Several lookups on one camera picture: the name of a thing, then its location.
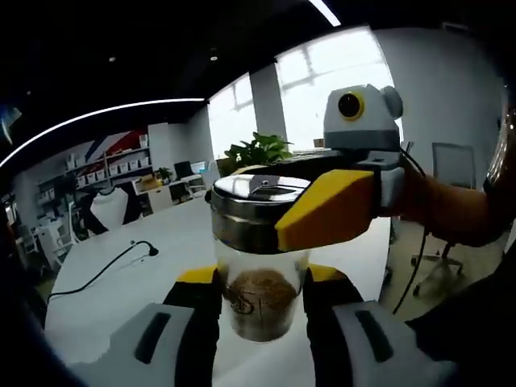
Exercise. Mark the person's dark clothing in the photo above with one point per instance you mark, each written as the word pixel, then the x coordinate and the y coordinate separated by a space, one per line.
pixel 475 322

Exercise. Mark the potted green plant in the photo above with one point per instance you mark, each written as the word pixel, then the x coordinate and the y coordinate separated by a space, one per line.
pixel 262 147

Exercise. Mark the tall seasoning bottle brown powder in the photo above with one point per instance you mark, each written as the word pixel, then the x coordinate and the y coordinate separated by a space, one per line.
pixel 258 298

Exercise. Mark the shelf with white bins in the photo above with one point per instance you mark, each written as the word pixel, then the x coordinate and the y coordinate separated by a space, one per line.
pixel 113 161

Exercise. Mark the grey office chair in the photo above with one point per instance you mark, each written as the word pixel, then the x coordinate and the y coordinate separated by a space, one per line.
pixel 447 181

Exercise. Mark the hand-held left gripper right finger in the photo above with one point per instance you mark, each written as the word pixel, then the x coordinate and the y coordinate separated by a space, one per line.
pixel 363 342

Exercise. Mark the curved ceiling light strip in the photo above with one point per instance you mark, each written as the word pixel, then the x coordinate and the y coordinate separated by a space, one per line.
pixel 92 115

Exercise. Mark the white office chair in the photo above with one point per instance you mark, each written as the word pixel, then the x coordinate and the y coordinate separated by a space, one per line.
pixel 56 242

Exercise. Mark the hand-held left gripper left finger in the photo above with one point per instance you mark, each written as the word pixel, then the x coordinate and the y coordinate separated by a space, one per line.
pixel 161 342

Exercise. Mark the small background plant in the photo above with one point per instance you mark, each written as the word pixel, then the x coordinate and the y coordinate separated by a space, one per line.
pixel 164 174

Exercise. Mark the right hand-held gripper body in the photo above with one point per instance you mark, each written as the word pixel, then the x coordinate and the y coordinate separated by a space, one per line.
pixel 363 121

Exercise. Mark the straight ceiling light strip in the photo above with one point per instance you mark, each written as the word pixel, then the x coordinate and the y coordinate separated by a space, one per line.
pixel 325 11

